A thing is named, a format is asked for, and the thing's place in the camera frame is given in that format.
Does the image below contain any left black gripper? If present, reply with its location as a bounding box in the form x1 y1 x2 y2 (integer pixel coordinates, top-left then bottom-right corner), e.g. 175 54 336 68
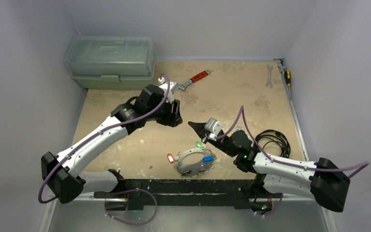
146 96 182 127

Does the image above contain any key with green tag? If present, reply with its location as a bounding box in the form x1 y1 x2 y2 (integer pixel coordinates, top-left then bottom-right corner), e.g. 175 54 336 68
196 141 206 150

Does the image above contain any key with red tag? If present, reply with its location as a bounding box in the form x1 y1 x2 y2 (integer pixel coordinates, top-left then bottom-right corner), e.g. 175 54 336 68
167 154 175 163

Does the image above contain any key with blue tag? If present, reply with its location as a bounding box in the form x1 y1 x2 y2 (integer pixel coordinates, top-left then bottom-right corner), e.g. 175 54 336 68
202 156 214 162

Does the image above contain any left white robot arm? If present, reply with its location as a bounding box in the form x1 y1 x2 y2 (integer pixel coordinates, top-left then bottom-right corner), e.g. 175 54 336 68
38 82 183 203

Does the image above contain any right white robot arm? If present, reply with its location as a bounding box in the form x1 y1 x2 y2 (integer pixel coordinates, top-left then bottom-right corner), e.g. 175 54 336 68
188 119 351 212

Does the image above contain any silver open-end spanner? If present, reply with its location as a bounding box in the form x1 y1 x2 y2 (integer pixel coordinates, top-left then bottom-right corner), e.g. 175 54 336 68
265 65 273 88

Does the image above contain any green translucent plastic toolbox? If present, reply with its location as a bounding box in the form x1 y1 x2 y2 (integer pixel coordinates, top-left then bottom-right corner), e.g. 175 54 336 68
65 36 156 89

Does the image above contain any yellow black screwdriver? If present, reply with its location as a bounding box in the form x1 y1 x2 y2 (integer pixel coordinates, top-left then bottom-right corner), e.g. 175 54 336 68
284 70 291 87

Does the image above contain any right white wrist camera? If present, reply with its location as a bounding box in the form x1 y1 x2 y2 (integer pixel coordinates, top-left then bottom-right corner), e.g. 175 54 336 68
202 117 223 141

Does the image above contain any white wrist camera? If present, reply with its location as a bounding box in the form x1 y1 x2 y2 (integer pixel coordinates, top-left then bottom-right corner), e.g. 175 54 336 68
202 117 223 141
159 81 178 103

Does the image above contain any red handled adjustable wrench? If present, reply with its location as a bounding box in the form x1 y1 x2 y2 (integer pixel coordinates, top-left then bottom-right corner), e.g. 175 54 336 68
178 70 211 91

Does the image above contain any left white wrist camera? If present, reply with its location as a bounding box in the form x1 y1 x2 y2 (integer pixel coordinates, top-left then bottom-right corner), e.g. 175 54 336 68
159 81 178 103

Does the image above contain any black cable bundle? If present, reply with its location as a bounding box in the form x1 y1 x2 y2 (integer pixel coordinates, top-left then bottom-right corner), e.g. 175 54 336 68
254 129 291 159

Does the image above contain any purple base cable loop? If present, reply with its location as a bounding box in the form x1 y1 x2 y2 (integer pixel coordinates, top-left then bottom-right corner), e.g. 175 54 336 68
104 188 158 226

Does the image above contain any aluminium side rail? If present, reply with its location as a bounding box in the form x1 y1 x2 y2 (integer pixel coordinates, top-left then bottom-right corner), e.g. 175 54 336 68
273 58 309 161

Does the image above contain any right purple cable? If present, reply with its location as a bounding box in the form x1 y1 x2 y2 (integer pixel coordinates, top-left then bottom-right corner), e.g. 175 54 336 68
217 105 370 179

